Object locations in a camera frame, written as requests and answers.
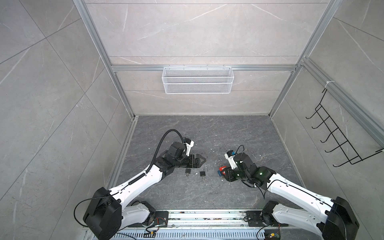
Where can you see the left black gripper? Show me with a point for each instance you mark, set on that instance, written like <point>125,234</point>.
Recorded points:
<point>198,164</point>

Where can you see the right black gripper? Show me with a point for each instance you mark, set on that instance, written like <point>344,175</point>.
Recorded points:
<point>228,175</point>

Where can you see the red padlock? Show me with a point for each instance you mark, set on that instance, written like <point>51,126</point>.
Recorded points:
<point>222,167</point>

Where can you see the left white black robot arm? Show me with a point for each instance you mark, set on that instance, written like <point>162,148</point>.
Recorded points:
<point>109,210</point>

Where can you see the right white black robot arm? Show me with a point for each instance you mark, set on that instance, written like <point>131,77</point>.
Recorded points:
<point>331,219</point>

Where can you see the black padlock middle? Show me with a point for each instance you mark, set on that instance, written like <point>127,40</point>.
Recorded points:
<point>203,175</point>

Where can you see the black padlock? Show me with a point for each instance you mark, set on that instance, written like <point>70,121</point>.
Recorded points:
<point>188,172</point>
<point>203,175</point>

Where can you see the black padlock left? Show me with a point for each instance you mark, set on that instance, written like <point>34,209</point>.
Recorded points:
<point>188,172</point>

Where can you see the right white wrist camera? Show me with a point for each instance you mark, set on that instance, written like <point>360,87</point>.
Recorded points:
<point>230,157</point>

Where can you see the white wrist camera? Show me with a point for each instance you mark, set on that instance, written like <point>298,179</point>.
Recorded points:
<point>230,157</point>
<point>188,144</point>

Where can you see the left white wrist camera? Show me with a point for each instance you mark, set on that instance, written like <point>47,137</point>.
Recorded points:
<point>188,144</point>

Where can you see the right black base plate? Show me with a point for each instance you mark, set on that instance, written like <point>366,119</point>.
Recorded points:
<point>255,218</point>

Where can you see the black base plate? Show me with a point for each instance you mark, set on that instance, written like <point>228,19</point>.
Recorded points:
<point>158,218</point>
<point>255,218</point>

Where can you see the aluminium front rail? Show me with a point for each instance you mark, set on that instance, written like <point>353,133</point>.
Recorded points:
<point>207,220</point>

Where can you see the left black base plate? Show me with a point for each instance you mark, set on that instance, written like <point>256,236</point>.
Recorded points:
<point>158,218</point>

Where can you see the white wire mesh basket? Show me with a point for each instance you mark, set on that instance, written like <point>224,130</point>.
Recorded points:
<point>197,80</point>

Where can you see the black wire hook rack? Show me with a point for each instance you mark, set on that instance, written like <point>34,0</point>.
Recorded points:
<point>339,137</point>

